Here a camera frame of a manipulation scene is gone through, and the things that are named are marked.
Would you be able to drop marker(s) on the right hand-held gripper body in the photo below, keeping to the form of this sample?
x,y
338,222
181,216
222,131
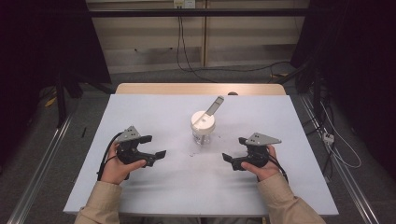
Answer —
x,y
258,152

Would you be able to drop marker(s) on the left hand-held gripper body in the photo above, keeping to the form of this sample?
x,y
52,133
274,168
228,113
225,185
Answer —
x,y
130,149

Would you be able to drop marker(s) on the clear jar with white lid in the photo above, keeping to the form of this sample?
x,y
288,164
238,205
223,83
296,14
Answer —
x,y
203,124

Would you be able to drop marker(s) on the person's right hand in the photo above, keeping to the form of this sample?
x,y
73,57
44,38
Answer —
x,y
264,171

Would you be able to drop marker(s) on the person's left hand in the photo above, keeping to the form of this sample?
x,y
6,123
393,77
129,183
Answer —
x,y
116,169

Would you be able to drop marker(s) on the black marker pen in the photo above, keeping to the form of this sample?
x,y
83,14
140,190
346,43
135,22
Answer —
x,y
83,132

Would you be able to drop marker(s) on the light wooden table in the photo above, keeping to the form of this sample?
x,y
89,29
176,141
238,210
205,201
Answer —
x,y
199,89

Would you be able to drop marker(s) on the white power strip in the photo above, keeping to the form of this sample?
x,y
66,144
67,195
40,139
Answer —
x,y
328,138

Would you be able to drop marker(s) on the black metal stand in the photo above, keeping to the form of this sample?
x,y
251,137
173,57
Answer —
x,y
61,102

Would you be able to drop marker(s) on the yellow floor tape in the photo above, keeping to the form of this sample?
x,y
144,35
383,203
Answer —
x,y
50,102

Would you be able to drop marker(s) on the black curtain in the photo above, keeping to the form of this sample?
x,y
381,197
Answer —
x,y
37,46
358,62

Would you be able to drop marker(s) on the black horizontal bar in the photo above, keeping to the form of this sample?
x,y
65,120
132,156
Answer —
x,y
199,12

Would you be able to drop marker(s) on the aluminium floor rail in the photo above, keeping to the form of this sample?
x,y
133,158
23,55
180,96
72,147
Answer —
x,y
345,174
40,168

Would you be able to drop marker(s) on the wooden wall post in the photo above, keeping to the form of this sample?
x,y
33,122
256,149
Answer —
x,y
204,37

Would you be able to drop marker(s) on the white wall socket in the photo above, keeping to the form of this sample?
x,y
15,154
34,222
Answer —
x,y
184,3

